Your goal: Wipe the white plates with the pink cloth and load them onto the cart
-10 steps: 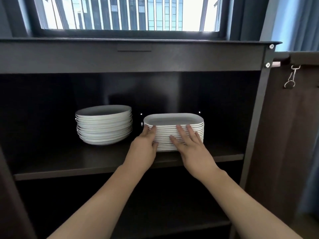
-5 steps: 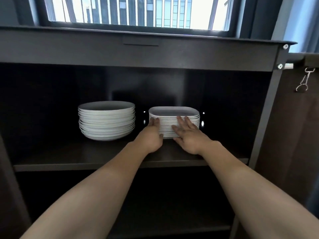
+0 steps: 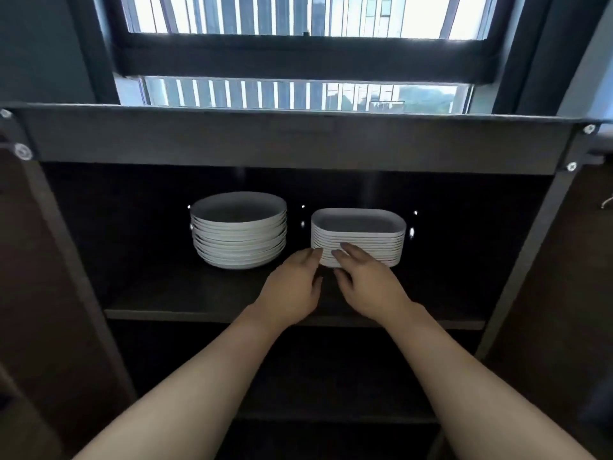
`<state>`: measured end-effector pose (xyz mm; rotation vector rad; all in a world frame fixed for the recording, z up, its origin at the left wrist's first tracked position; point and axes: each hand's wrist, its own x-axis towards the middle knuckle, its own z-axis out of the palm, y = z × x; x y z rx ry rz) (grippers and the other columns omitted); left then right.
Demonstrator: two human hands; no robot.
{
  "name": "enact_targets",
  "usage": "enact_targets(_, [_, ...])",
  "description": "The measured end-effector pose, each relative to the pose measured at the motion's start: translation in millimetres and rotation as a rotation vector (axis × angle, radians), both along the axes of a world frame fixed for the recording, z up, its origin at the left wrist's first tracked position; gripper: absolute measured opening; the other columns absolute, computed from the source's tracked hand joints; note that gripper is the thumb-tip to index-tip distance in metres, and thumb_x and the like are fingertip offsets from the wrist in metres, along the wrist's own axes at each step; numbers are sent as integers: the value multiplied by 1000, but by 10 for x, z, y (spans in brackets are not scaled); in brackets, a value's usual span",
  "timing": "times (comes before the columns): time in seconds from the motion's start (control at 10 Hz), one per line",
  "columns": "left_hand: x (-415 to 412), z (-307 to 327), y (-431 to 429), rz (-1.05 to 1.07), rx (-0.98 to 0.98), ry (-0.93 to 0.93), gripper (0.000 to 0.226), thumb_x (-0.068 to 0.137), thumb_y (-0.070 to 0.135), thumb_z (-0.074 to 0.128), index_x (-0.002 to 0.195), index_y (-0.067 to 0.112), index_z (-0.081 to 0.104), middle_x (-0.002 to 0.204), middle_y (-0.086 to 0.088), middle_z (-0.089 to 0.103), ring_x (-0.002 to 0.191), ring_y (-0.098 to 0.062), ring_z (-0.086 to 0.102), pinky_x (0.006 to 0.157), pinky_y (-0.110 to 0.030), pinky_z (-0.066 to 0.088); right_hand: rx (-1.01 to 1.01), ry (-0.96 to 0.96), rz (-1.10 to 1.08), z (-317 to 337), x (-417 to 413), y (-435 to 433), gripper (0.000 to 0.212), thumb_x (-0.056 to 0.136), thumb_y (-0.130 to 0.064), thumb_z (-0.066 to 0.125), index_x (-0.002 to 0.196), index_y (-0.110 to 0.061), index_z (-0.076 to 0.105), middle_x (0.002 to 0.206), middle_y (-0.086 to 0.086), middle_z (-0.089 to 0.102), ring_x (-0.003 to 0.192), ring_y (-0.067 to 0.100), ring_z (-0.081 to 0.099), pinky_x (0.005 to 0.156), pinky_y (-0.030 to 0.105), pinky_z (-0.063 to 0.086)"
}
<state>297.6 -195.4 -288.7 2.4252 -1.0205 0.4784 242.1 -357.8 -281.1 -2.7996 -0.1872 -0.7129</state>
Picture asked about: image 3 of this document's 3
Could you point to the person's right hand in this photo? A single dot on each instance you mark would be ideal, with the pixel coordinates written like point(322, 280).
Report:
point(373, 292)

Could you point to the person's left hand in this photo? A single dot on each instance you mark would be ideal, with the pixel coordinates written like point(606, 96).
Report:
point(287, 297)

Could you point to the pile of white oblong plates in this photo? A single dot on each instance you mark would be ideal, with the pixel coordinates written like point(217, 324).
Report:
point(359, 225)

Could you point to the pile of white round plates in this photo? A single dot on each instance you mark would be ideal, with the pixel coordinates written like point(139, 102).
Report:
point(239, 230)

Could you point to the brown housekeeping cart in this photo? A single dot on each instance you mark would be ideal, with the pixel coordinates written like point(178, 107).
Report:
point(287, 139)

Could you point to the person's left forearm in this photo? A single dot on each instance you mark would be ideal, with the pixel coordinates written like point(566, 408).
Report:
point(182, 397)

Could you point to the person's right forearm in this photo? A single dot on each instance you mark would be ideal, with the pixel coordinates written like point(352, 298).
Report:
point(488, 397)

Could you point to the dark window frame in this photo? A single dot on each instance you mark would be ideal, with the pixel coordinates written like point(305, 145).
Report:
point(306, 60)

